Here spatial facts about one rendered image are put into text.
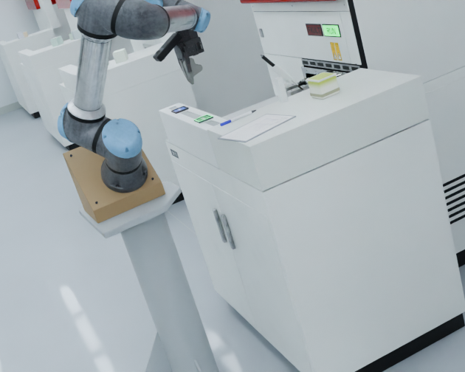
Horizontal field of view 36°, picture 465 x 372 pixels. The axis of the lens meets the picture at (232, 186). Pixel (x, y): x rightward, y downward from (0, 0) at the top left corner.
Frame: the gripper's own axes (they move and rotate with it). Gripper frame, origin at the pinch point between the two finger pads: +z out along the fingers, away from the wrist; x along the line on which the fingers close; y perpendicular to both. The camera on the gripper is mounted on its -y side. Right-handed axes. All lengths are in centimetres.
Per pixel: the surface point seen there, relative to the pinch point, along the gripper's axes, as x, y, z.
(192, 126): 0.5, -3.9, 15.5
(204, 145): -6.6, -3.9, 21.4
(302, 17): 20, 59, -4
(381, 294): -50, 27, 80
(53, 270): 169, -62, 110
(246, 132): -36.8, 1.4, 13.8
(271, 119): -33.7, 12.0, 13.8
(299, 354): -41, -4, 92
